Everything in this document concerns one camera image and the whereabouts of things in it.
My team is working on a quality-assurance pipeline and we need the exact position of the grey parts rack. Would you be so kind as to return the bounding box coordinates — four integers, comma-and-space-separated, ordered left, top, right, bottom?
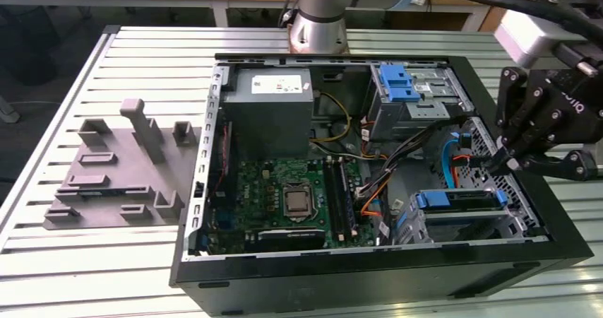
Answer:
43, 98, 204, 231

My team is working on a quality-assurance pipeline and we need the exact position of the black cable bundle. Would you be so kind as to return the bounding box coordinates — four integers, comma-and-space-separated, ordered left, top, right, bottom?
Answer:
361, 117, 470, 201

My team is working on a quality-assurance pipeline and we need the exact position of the metal optical drive cage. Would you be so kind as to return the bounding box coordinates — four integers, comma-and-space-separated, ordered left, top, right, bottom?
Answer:
367, 62, 477, 142

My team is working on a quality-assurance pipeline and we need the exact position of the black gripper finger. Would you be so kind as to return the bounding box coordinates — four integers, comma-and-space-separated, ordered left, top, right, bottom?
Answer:
506, 150, 601, 183
487, 66, 566, 176

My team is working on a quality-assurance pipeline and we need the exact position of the thin red wire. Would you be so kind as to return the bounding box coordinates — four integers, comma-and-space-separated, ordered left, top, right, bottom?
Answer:
214, 119, 236, 197

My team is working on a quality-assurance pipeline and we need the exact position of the thin black hanging cable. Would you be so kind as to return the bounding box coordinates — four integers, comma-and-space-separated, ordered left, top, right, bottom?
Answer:
278, 0, 303, 28

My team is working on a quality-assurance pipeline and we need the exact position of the hard disk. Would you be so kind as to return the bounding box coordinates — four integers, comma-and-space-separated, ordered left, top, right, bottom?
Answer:
398, 187, 509, 236

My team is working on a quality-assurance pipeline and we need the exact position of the silver CPU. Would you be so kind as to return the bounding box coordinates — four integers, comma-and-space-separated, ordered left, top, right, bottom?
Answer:
285, 189, 311, 213

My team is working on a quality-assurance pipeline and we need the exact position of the black office chair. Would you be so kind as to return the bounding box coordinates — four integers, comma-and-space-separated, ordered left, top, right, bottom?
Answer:
0, 3, 66, 88

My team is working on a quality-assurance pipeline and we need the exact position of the orange disk power wire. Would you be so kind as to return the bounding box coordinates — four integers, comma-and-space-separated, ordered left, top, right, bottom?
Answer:
450, 153, 495, 189

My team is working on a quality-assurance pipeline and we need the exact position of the black open PC case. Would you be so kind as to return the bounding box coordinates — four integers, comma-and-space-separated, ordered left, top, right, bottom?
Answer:
168, 52, 594, 317

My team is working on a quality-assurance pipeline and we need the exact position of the yellow wire bundle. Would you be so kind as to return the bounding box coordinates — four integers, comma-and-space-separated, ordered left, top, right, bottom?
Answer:
309, 90, 354, 144

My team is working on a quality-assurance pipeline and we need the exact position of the metal disk bay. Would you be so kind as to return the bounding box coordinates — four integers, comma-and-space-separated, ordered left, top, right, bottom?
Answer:
394, 187, 541, 245

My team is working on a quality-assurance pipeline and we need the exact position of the grey stand foot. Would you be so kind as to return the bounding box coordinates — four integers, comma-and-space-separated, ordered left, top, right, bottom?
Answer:
0, 95, 22, 124

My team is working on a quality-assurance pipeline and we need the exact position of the black graphics card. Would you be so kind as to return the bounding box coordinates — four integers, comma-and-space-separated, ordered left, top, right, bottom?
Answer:
244, 228, 327, 252

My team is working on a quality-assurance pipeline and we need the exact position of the black RAM stick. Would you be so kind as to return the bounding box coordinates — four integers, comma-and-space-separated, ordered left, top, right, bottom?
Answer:
337, 157, 362, 240

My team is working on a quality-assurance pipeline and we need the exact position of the orange black wire bundle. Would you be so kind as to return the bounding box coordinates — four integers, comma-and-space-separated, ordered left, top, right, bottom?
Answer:
358, 182, 394, 220

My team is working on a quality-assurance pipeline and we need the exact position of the CPU socket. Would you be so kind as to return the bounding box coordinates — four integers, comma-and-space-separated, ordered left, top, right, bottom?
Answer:
281, 182, 317, 224

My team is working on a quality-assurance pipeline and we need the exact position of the blue plastic drive latch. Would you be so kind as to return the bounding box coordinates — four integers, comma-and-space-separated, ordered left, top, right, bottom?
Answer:
378, 63, 422, 103

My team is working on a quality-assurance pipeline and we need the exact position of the grey power supply unit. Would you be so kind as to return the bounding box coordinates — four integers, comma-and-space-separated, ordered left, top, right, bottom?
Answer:
220, 66, 317, 160

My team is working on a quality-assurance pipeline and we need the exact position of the blue disk data wire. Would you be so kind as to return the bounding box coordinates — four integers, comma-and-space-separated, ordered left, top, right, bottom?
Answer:
442, 131, 474, 191

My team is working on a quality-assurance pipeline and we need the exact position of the green motherboard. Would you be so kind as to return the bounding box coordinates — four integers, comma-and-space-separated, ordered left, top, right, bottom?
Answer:
202, 157, 383, 255

